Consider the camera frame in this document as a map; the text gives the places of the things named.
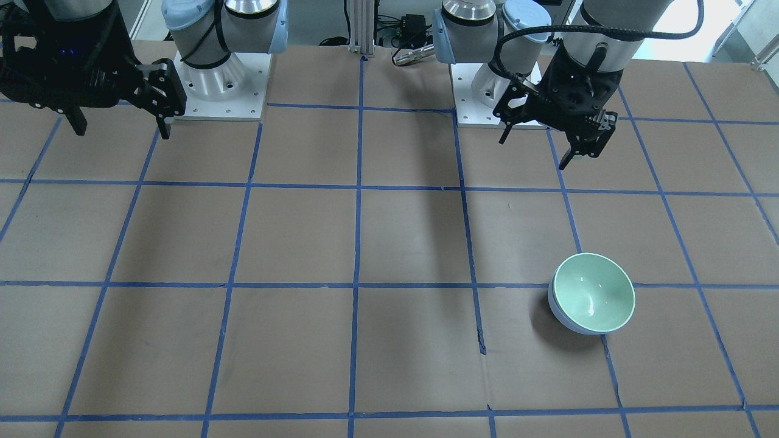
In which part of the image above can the green ceramic bowl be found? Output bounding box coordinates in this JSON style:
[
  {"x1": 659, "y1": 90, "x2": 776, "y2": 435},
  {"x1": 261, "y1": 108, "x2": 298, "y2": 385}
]
[{"x1": 549, "y1": 252, "x2": 635, "y2": 333}]

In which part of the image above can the black power adapter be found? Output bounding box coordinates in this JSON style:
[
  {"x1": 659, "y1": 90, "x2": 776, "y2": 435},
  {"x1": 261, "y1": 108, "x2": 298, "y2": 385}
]
[{"x1": 398, "y1": 14, "x2": 427, "y2": 48}]

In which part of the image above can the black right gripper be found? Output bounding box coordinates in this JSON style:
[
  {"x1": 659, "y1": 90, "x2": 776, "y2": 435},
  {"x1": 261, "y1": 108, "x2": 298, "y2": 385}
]
[{"x1": 2, "y1": 1, "x2": 187, "y2": 141}]

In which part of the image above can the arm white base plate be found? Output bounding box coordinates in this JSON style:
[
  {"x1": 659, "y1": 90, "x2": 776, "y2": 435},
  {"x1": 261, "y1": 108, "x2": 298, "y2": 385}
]
[
  {"x1": 450, "y1": 63, "x2": 509, "y2": 128},
  {"x1": 173, "y1": 52, "x2": 273, "y2": 121}
]

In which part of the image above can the blue ceramic bowl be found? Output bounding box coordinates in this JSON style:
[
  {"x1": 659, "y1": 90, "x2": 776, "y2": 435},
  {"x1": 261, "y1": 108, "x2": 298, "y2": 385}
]
[{"x1": 547, "y1": 282, "x2": 609, "y2": 335}]

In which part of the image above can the aluminium frame post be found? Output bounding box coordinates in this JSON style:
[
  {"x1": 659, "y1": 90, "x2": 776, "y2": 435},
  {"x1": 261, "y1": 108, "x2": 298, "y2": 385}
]
[{"x1": 344, "y1": 1, "x2": 377, "y2": 58}]

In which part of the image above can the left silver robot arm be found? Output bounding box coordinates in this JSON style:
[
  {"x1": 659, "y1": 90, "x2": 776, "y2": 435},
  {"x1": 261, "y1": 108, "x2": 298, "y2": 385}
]
[{"x1": 432, "y1": 1, "x2": 669, "y2": 169}]

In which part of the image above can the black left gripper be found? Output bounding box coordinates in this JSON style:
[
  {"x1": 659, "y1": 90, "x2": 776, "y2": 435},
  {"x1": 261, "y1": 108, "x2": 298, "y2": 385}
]
[{"x1": 493, "y1": 46, "x2": 621, "y2": 171}]

